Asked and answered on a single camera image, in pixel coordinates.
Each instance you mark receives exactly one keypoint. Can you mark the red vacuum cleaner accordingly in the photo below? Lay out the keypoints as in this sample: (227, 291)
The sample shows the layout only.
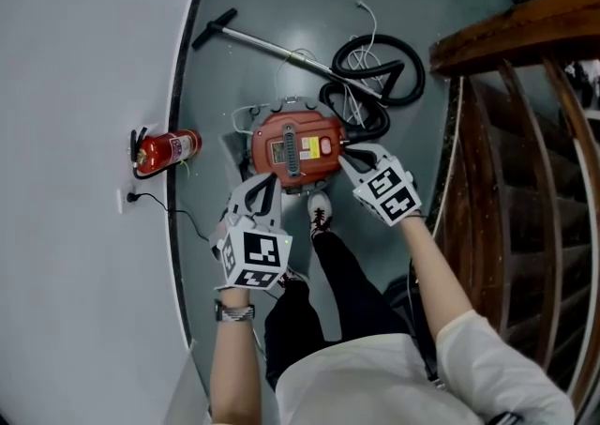
(272, 132)

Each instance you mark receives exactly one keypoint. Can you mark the person's black trousers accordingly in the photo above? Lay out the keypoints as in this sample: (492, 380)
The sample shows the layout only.
(356, 301)

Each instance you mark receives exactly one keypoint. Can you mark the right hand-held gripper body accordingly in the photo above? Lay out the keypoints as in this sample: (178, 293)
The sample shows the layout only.
(391, 198)

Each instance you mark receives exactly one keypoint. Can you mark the person's right forearm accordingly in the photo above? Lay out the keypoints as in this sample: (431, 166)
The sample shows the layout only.
(431, 273)

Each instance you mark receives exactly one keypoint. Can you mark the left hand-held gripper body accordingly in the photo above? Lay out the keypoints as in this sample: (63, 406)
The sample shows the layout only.
(258, 252)

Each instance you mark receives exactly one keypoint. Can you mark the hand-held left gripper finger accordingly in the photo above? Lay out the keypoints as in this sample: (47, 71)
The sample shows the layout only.
(239, 195)
(278, 202)

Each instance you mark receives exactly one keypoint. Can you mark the person's white shirt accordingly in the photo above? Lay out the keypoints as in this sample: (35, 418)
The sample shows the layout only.
(375, 385)

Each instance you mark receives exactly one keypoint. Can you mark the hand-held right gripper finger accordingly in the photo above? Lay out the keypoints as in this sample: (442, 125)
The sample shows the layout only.
(350, 177)
(375, 151)

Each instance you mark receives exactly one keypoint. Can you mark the braided wristband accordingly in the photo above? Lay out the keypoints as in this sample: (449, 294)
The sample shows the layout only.
(234, 311)

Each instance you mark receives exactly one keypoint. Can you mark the white wall socket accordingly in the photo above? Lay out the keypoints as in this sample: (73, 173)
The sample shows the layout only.
(121, 200)

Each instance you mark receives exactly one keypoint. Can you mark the white sneaker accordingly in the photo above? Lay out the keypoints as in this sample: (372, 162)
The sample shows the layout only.
(320, 207)
(293, 278)

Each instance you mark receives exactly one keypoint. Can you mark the person's left forearm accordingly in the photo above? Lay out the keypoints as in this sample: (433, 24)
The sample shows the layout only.
(234, 367)

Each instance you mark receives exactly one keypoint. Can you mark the red fire extinguisher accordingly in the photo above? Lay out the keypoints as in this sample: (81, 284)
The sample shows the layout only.
(164, 151)

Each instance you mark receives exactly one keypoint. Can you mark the metal vacuum wand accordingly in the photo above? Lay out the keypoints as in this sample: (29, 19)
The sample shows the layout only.
(258, 40)

